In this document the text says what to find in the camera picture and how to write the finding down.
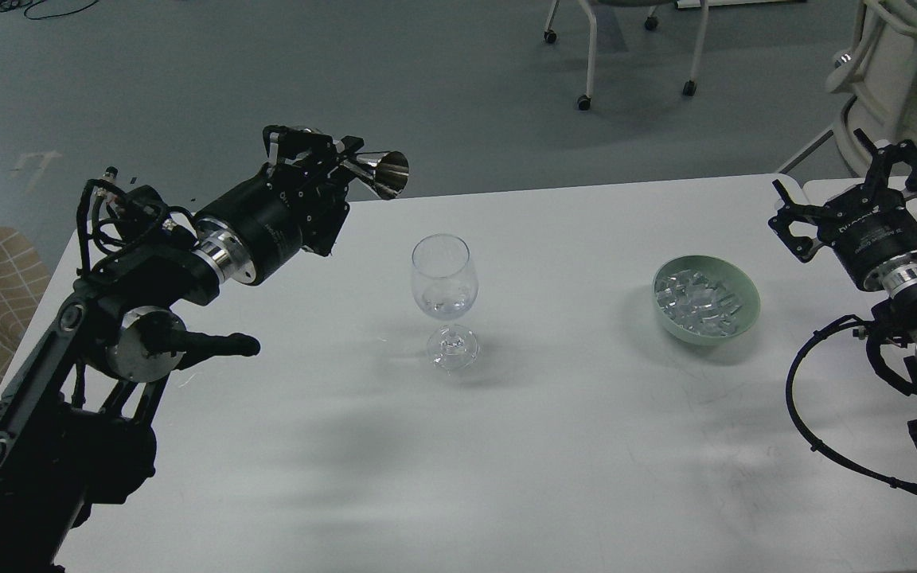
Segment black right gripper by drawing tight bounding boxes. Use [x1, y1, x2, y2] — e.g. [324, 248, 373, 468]
[768, 128, 917, 293]

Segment white rolling chair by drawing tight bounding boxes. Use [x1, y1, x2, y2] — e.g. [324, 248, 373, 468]
[568, 1, 713, 113]

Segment white office chair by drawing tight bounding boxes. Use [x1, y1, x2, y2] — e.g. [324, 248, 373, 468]
[779, 1, 917, 175]

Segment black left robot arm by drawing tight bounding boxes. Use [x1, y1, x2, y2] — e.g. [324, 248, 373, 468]
[0, 126, 410, 572]

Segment pile of ice cubes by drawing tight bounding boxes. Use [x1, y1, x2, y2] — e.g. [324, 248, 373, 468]
[654, 268, 743, 337]

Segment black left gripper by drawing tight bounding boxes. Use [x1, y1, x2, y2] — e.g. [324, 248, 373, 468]
[194, 126, 364, 286]

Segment black floor cables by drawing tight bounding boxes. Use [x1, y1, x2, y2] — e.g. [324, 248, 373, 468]
[0, 0, 101, 34]

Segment steel double jigger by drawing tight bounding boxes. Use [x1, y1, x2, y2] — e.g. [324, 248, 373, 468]
[341, 151, 410, 201]

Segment clear wine glass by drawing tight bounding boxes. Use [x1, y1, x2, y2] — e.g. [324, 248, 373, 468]
[410, 233, 481, 372]

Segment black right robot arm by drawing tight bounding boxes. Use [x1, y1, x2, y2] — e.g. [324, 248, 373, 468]
[768, 128, 917, 496]

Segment green bowl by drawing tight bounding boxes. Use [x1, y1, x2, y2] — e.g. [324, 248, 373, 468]
[650, 255, 762, 347]

